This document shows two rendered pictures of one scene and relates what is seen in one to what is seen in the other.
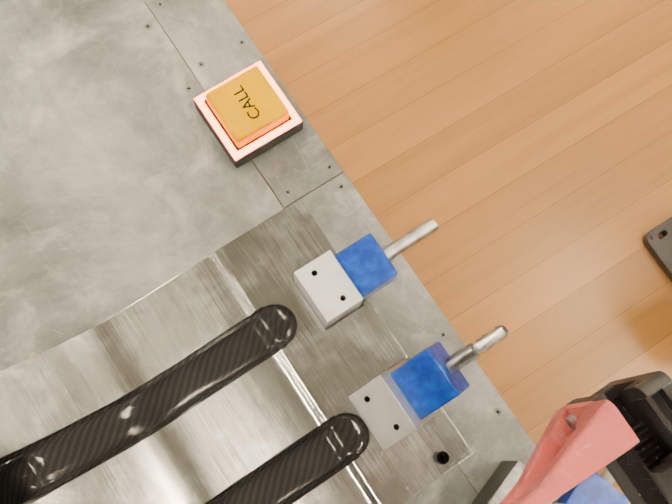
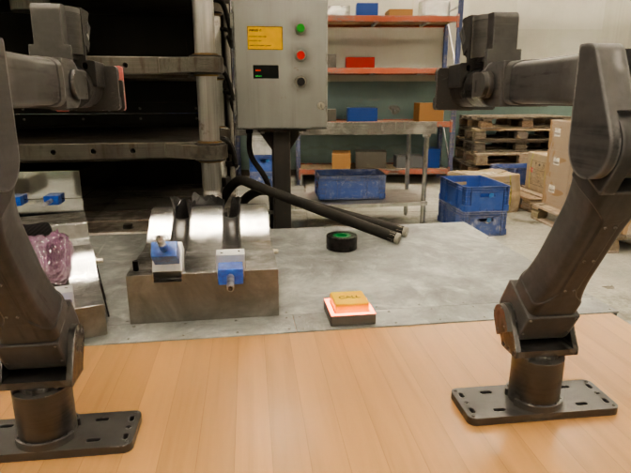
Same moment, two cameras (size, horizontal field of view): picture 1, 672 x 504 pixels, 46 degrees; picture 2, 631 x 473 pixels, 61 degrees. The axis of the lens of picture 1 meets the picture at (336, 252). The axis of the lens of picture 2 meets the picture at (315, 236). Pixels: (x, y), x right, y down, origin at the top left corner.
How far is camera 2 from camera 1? 1.09 m
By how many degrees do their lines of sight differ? 84
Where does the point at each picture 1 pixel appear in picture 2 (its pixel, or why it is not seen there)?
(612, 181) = (192, 419)
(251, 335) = not seen: hidden behind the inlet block
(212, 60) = (389, 313)
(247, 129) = (334, 295)
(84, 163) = (354, 283)
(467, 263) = (208, 352)
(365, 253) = (235, 266)
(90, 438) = (232, 230)
